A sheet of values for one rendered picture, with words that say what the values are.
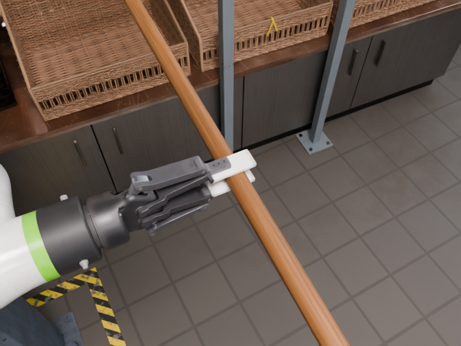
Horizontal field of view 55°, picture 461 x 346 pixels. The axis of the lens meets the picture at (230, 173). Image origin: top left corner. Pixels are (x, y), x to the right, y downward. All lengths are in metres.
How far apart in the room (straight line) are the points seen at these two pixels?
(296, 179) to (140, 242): 0.78
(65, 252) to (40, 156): 1.15
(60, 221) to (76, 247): 0.04
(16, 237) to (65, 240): 0.06
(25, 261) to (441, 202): 1.92
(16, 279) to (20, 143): 1.08
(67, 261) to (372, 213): 1.66
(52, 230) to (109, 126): 1.12
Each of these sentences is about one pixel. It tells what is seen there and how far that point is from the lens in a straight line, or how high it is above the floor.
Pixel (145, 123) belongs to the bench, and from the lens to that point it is 1.71.
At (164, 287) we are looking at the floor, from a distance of 1.85.
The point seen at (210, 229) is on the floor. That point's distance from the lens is 1.94.
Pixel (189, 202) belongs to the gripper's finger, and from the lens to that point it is 0.63.
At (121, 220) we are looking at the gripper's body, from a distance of 0.58.
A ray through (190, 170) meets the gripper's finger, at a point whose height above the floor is 1.25.
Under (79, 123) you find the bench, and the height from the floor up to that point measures 0.58.
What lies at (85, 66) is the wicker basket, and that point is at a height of 0.59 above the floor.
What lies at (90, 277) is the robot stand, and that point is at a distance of 1.94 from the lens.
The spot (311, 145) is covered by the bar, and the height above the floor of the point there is 0.01.
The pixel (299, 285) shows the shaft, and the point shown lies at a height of 1.21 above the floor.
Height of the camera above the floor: 1.71
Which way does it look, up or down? 55 degrees down
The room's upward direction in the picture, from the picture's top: straight up
